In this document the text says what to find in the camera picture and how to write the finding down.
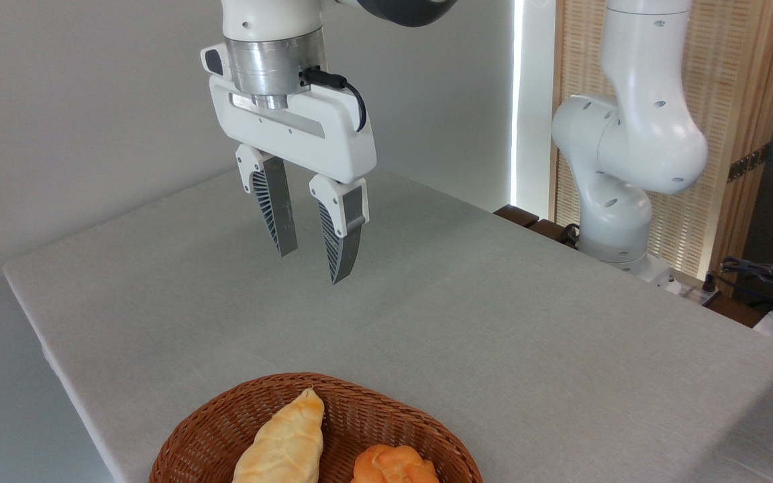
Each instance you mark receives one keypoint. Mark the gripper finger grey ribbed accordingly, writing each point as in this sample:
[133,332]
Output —
[343,235]
[278,201]

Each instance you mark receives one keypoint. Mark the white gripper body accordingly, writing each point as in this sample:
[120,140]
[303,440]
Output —
[333,144]

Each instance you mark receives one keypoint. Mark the long braided bread loaf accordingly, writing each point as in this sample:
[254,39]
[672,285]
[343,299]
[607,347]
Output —
[286,443]

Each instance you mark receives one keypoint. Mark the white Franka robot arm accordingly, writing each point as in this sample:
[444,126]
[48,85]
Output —
[641,134]

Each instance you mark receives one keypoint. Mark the round orange bread roll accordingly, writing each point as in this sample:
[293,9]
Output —
[393,466]

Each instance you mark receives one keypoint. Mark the grey tablecloth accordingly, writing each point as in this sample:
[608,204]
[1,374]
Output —
[494,335]

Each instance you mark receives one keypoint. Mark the brown wicker basket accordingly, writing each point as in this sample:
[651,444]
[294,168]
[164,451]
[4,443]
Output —
[359,416]

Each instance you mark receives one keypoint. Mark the slatted wooden folding screen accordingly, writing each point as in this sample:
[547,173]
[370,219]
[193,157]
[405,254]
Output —
[729,67]

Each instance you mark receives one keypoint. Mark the metal screen hinge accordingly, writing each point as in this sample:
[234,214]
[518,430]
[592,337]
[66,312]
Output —
[749,163]

